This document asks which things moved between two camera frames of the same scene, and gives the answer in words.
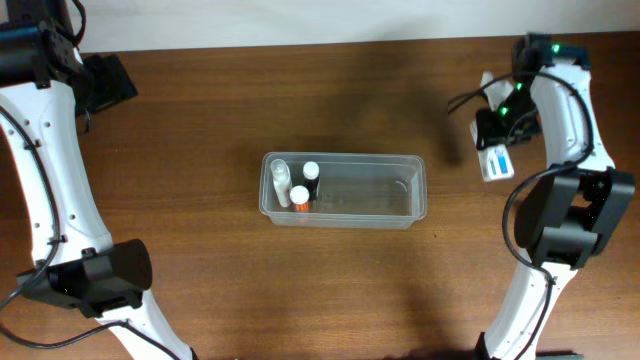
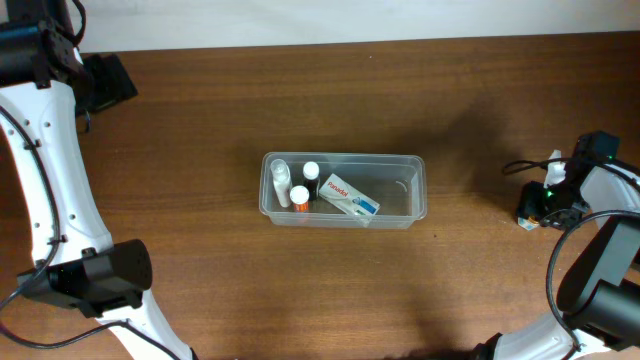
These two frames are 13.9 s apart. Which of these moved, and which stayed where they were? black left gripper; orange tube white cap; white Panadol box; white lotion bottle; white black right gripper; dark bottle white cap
Moved: white Panadol box; white black right gripper
Stayed: orange tube white cap; dark bottle white cap; black left gripper; white lotion bottle
